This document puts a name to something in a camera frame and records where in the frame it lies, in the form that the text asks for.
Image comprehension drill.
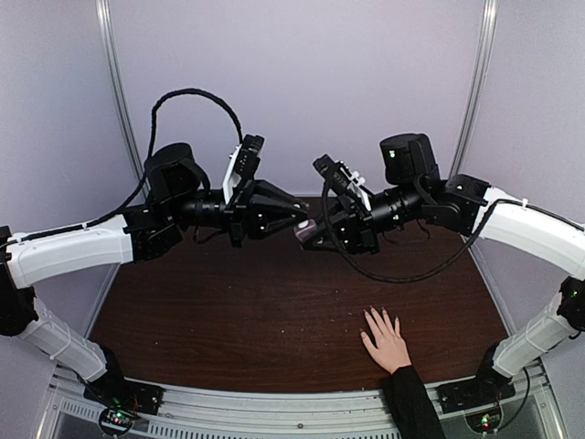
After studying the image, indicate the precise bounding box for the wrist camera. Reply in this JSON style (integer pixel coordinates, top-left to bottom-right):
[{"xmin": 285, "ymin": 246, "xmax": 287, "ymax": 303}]
[
  {"xmin": 221, "ymin": 134, "xmax": 265, "ymax": 204},
  {"xmin": 313, "ymin": 155, "xmax": 372, "ymax": 216}
]

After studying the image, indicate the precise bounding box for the left green circuit board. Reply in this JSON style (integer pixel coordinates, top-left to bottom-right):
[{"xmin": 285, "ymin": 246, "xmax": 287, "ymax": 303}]
[{"xmin": 98, "ymin": 408, "xmax": 140, "ymax": 436}]

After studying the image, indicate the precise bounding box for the left black braided cable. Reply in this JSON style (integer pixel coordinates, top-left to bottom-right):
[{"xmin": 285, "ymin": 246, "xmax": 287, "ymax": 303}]
[{"xmin": 81, "ymin": 87, "xmax": 244, "ymax": 230}]

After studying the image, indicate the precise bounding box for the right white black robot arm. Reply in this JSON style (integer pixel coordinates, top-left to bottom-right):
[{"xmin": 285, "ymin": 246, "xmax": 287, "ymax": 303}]
[{"xmin": 294, "ymin": 134, "xmax": 584, "ymax": 404}]

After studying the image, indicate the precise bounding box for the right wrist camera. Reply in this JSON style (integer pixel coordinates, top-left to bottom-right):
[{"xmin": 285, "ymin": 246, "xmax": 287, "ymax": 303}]
[{"xmin": 313, "ymin": 155, "xmax": 372, "ymax": 216}]

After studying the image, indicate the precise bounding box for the black braided cable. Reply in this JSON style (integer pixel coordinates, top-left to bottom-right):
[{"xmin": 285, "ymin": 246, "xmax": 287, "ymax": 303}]
[
  {"xmin": 320, "ymin": 182, "xmax": 495, "ymax": 284},
  {"xmin": 81, "ymin": 87, "xmax": 244, "ymax": 230}
]

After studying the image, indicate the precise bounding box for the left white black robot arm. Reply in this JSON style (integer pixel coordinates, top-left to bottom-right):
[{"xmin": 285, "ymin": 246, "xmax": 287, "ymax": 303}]
[{"xmin": 1, "ymin": 135, "xmax": 308, "ymax": 406}]

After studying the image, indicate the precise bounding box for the right aluminium corner post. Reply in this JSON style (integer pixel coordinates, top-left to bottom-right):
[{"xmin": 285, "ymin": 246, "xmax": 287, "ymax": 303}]
[{"xmin": 450, "ymin": 0, "xmax": 499, "ymax": 177}]

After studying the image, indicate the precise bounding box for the right green circuit board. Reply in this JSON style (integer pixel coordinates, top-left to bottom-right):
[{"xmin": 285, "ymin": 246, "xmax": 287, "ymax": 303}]
[{"xmin": 465, "ymin": 407, "xmax": 503, "ymax": 435}]

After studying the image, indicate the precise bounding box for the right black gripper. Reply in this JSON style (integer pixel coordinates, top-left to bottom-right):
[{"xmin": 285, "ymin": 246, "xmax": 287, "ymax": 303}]
[{"xmin": 299, "ymin": 178, "xmax": 425, "ymax": 254}]

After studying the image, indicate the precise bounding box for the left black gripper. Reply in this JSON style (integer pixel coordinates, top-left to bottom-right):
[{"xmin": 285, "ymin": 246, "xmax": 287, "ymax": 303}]
[{"xmin": 167, "ymin": 173, "xmax": 311, "ymax": 249}]

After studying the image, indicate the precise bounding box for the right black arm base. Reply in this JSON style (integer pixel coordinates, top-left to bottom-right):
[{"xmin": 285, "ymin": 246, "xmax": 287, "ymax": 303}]
[{"xmin": 437, "ymin": 344, "xmax": 516, "ymax": 413}]

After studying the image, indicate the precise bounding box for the right black braided cable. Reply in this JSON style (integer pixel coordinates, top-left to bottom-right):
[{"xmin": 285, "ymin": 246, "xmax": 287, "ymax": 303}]
[{"xmin": 320, "ymin": 182, "xmax": 495, "ymax": 284}]

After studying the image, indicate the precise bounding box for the purple nail polish bottle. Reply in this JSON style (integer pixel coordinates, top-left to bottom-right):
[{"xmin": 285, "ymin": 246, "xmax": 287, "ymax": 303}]
[{"xmin": 293, "ymin": 219, "xmax": 317, "ymax": 243}]

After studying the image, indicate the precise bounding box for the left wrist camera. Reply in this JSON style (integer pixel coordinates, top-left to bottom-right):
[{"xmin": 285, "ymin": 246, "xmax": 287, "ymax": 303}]
[{"xmin": 221, "ymin": 134, "xmax": 265, "ymax": 204}]

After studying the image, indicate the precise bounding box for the aluminium front rail frame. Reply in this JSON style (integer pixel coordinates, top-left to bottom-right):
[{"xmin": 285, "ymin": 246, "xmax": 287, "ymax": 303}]
[{"xmin": 32, "ymin": 362, "xmax": 567, "ymax": 438}]

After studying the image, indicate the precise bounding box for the person's bare hand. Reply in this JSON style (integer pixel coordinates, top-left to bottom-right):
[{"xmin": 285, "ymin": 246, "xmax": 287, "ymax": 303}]
[{"xmin": 360, "ymin": 307, "xmax": 412, "ymax": 374}]

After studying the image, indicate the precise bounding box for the green circuit board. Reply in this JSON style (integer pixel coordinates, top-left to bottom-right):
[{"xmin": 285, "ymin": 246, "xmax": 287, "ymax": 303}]
[
  {"xmin": 465, "ymin": 407, "xmax": 503, "ymax": 435},
  {"xmin": 98, "ymin": 408, "xmax": 140, "ymax": 436}
]

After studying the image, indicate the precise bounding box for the black sleeved forearm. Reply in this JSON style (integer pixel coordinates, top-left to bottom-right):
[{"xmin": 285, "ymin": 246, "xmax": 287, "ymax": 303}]
[{"xmin": 382, "ymin": 365, "xmax": 446, "ymax": 439}]

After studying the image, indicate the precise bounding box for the aluminium corner post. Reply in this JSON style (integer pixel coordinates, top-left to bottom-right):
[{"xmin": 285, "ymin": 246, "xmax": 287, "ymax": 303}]
[
  {"xmin": 450, "ymin": 0, "xmax": 499, "ymax": 177},
  {"xmin": 95, "ymin": 0, "xmax": 142, "ymax": 181}
]

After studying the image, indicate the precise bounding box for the left aluminium corner post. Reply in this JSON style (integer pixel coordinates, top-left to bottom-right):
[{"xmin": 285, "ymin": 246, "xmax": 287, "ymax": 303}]
[{"xmin": 95, "ymin": 0, "xmax": 142, "ymax": 181}]

